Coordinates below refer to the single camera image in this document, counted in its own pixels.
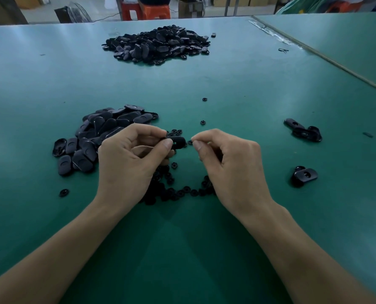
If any grey floor fan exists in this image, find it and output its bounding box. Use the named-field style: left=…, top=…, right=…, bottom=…
left=54, top=2, right=93, bottom=23

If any red plastic stool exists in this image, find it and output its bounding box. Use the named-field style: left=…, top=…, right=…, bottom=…
left=140, top=3, right=172, bottom=20
left=121, top=0, right=142, bottom=21
left=327, top=0, right=364, bottom=13

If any person's right hand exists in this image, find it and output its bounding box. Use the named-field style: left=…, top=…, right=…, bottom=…
left=191, top=128, right=276, bottom=223

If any pile of small black buttons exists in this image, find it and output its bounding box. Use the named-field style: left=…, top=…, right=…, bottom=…
left=142, top=128, right=215, bottom=206

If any small open cardboard box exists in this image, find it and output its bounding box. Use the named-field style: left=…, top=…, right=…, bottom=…
left=178, top=0, right=205, bottom=19

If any person's left hand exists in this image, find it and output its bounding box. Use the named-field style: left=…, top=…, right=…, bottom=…
left=96, top=123, right=176, bottom=215

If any person's right forearm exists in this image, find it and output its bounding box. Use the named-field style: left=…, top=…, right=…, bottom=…
left=245, top=204, right=376, bottom=304

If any pile of black oval shells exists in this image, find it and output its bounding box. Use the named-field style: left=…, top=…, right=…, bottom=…
left=283, top=118, right=323, bottom=188

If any large brown cardboard box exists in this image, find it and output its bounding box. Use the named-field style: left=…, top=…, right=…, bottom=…
left=0, top=0, right=28, bottom=25

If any green striped bag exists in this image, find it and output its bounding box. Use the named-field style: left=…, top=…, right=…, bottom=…
left=277, top=0, right=335, bottom=14

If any person's left forearm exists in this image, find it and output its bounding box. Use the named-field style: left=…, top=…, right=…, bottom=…
left=0, top=194, right=131, bottom=304

